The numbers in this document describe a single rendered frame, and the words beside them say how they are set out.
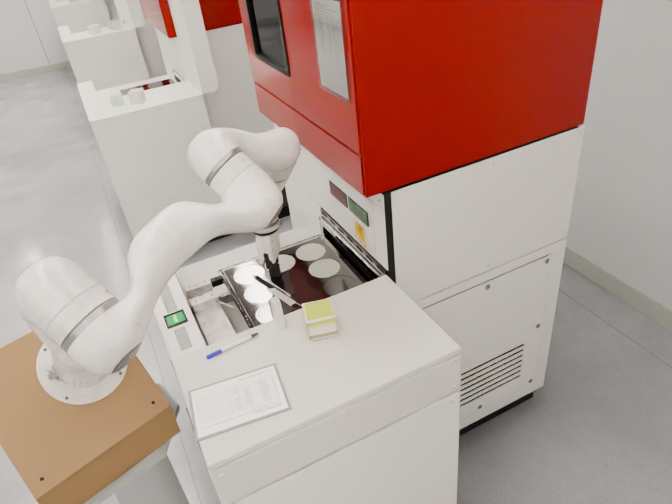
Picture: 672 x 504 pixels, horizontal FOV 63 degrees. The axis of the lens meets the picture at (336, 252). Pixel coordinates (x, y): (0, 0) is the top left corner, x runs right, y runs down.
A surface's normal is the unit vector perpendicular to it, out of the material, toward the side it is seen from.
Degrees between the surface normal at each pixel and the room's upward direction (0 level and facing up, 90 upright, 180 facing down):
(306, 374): 0
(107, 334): 50
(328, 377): 0
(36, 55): 90
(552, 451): 0
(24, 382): 42
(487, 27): 90
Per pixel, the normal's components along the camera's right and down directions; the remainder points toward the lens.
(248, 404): -0.11, -0.82
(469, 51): 0.44, 0.47
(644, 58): -0.89, 0.33
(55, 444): 0.39, -0.39
